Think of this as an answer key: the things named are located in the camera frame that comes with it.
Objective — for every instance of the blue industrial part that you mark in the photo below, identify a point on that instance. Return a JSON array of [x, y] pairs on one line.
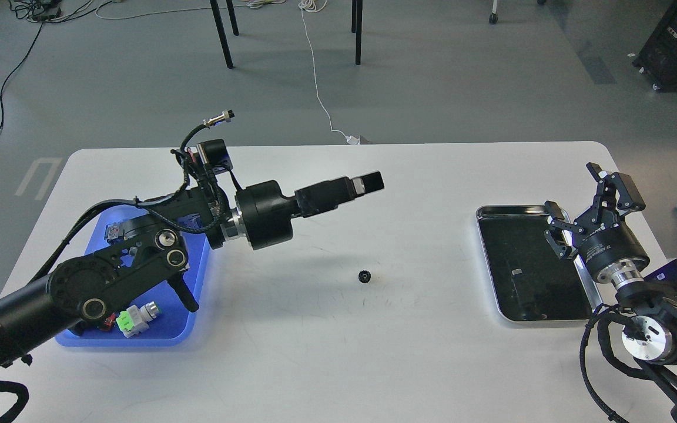
[[116, 232]]

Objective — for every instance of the white green connector part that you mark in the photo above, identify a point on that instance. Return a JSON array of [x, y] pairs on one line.
[[135, 319]]

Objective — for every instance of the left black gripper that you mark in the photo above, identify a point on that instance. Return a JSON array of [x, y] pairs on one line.
[[267, 213]]

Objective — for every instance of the silver metal tray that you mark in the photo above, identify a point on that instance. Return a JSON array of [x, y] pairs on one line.
[[531, 285]]

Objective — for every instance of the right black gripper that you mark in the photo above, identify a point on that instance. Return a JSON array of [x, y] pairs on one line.
[[612, 254]]

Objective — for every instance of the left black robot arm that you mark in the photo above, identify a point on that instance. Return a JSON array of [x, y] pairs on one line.
[[144, 251]]

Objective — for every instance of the small black gear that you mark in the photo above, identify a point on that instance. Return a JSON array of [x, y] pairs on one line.
[[364, 276]]

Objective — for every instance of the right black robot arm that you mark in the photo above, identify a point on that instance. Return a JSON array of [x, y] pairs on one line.
[[637, 335]]

